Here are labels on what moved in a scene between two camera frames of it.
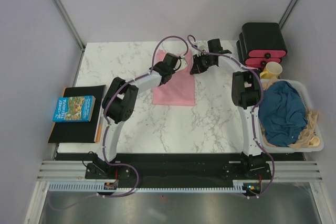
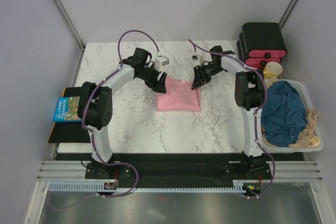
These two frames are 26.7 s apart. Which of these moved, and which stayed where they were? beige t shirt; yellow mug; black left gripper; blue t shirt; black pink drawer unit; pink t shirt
Moved: black left gripper; pink t shirt
Stayed: blue t shirt; black pink drawer unit; yellow mug; beige t shirt
